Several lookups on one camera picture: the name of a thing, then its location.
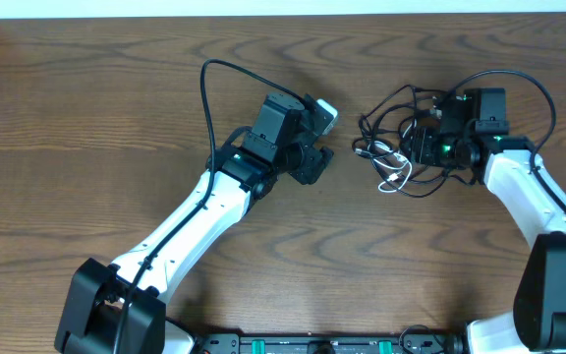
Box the left camera black cable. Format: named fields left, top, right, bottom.
left=113, top=58, right=313, bottom=354

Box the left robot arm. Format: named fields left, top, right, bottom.
left=54, top=93, right=338, bottom=353

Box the white cable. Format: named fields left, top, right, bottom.
left=365, top=120, right=418, bottom=194

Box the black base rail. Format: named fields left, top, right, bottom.
left=189, top=324, right=470, bottom=354

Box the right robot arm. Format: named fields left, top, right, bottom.
left=401, top=88, right=566, bottom=353

